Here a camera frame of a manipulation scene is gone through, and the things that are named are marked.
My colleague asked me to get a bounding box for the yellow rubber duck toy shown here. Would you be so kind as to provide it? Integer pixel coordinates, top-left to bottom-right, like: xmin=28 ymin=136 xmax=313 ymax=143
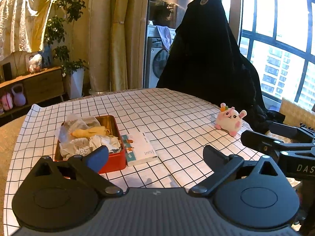
xmin=71 ymin=126 xmax=109 ymax=138

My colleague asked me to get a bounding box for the white book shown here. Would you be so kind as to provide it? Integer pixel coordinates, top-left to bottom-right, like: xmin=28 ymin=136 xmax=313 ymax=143
xmin=121 ymin=131 xmax=158 ymax=167

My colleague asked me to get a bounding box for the houndstooth chair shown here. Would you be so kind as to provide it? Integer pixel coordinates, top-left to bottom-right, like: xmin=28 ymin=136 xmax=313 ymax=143
xmin=279 ymin=98 xmax=315 ymax=126

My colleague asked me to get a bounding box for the wrapped standing air conditioner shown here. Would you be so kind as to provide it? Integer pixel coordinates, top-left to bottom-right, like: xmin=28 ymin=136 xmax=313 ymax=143
xmin=88 ymin=0 xmax=114 ymax=95

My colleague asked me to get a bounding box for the washing machine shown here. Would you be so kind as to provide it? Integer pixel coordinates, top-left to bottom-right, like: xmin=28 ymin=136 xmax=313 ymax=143
xmin=145 ymin=25 xmax=176 ymax=89

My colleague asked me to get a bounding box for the large window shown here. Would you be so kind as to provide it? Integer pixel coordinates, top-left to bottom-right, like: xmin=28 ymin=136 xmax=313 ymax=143
xmin=204 ymin=0 xmax=315 ymax=109

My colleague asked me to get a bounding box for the light blue garment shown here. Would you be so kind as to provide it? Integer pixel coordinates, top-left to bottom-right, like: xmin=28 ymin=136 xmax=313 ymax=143
xmin=156 ymin=25 xmax=173 ymax=51

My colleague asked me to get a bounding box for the red tin box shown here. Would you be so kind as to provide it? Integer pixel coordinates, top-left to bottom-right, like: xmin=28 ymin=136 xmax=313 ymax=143
xmin=54 ymin=115 xmax=127 ymax=175

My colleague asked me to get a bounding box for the person in black cloak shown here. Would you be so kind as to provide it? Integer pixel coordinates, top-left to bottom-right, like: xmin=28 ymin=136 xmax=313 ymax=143
xmin=156 ymin=0 xmax=286 ymax=134

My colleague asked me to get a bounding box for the knotted plastic bag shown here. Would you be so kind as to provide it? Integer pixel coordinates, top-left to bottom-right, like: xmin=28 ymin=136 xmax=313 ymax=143
xmin=28 ymin=53 xmax=43 ymax=74

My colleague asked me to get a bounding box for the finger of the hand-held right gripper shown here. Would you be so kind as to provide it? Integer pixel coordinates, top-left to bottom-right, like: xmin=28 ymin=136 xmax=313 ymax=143
xmin=268 ymin=122 xmax=315 ymax=142
xmin=241 ymin=130 xmax=315 ymax=156

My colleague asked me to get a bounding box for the white cloth bundle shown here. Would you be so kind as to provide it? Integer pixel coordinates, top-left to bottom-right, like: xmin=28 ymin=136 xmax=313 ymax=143
xmin=59 ymin=139 xmax=92 ymax=159

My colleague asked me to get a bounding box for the wall cabinet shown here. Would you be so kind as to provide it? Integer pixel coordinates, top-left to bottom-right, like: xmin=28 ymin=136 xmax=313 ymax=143
xmin=149 ymin=0 xmax=205 ymax=27

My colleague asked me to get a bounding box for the purple kettlebell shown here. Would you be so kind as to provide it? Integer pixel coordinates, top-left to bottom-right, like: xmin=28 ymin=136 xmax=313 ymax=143
xmin=11 ymin=84 xmax=26 ymax=107

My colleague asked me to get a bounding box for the beige draped sheet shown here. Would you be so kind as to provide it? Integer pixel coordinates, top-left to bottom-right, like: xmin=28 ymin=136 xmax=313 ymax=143
xmin=0 ymin=0 xmax=57 ymax=62

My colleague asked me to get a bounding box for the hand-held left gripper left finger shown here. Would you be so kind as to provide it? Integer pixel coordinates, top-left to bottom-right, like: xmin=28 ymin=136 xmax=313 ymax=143
xmin=23 ymin=146 xmax=123 ymax=198

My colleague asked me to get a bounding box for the checked tablecloth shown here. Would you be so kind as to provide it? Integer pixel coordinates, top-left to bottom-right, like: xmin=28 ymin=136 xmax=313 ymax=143
xmin=5 ymin=88 xmax=303 ymax=236

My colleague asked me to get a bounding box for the beige curtain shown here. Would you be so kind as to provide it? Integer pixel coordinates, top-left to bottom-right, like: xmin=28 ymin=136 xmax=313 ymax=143
xmin=109 ymin=0 xmax=150 ymax=91

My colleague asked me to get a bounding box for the pink toy case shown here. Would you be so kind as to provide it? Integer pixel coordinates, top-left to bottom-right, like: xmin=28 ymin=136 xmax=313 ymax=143
xmin=1 ymin=93 xmax=14 ymax=111

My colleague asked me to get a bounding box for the green potted plant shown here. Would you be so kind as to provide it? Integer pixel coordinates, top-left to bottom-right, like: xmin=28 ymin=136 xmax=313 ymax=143
xmin=44 ymin=0 xmax=89 ymax=78

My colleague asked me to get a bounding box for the dark picture frame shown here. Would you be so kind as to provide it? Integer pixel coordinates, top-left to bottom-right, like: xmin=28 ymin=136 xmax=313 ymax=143
xmin=2 ymin=63 xmax=12 ymax=81

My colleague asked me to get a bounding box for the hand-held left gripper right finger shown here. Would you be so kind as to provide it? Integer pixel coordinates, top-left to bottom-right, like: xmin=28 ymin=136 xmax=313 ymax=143
xmin=188 ymin=145 xmax=287 ymax=195

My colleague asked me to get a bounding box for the wooden sideboard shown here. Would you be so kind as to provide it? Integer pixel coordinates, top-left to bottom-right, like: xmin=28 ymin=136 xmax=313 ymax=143
xmin=0 ymin=66 xmax=66 ymax=118

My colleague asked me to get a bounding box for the pink rabbit plush toy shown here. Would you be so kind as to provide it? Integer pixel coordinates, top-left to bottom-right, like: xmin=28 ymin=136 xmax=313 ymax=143
xmin=214 ymin=103 xmax=247 ymax=137

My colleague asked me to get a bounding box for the fan-shaped beige board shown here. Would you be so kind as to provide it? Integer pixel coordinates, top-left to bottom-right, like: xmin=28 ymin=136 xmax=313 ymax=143
xmin=11 ymin=51 xmax=32 ymax=78

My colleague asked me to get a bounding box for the blue patterned bag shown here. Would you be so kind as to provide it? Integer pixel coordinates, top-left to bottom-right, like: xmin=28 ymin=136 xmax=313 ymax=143
xmin=42 ymin=47 xmax=52 ymax=68

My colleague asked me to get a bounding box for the white planter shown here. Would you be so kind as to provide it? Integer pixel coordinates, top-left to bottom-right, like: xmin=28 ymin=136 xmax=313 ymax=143
xmin=65 ymin=69 xmax=85 ymax=99

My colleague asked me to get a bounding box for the clear plastic bag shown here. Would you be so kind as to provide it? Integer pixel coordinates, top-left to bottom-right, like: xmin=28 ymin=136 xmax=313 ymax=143
xmin=55 ymin=113 xmax=101 ymax=143

